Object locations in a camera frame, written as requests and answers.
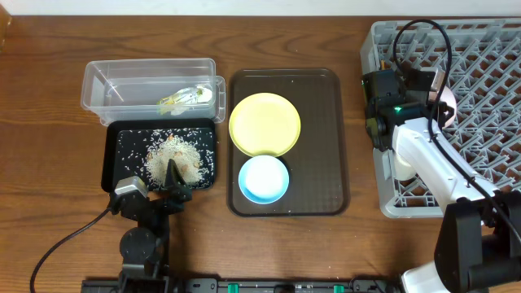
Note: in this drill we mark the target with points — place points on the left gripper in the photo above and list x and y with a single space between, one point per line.
164 202

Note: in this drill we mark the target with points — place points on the rice food waste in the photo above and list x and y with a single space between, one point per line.
187 158

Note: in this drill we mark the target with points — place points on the pink white bowl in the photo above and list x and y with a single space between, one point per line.
447 108

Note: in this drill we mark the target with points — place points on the small white cup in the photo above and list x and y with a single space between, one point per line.
403 170

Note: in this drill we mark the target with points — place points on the blue bowl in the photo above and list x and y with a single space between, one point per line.
263 179

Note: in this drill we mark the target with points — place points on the green snack wrapper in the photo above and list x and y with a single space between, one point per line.
183 96

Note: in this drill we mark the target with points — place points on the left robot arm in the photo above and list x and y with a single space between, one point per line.
145 248

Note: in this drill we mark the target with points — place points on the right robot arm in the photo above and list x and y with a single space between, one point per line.
479 242

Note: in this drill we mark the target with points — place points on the grey dishwasher rack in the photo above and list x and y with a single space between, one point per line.
484 78

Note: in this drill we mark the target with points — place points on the black plastic tray bin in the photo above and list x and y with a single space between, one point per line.
110 134

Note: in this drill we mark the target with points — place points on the dark brown serving tray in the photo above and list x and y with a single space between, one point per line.
317 163

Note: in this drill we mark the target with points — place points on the clear plastic bin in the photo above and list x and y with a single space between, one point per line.
129 89

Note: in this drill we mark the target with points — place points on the yellow round plate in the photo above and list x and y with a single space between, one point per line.
264 124

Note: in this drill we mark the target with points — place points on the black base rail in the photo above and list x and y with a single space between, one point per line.
210 285

